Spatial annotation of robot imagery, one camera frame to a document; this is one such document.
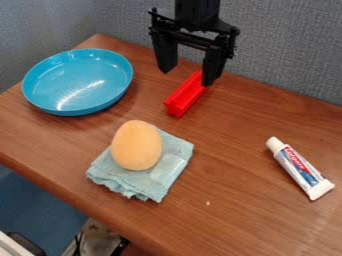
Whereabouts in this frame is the red plastic block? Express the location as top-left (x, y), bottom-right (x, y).
top-left (163, 71), bottom-right (207, 118)

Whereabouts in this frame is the orange egg-shaped sponge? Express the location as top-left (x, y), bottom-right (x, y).
top-left (111, 120), bottom-right (163, 171)

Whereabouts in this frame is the light blue folded cloth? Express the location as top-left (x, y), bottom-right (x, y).
top-left (86, 130), bottom-right (194, 203)

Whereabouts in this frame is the clear small plastic bottle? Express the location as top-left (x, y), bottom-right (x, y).
top-left (150, 154), bottom-right (186, 185)

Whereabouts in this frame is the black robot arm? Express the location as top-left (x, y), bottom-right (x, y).
top-left (148, 0), bottom-right (241, 86)

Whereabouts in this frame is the grey stand under table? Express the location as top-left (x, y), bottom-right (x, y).
top-left (61, 218), bottom-right (130, 256)

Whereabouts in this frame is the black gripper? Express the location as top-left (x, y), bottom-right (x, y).
top-left (148, 7), bottom-right (241, 87)

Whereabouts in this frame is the blue plastic plate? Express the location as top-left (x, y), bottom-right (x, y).
top-left (21, 48), bottom-right (134, 116)

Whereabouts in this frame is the white toothpaste tube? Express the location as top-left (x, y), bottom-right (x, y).
top-left (266, 137), bottom-right (335, 201)

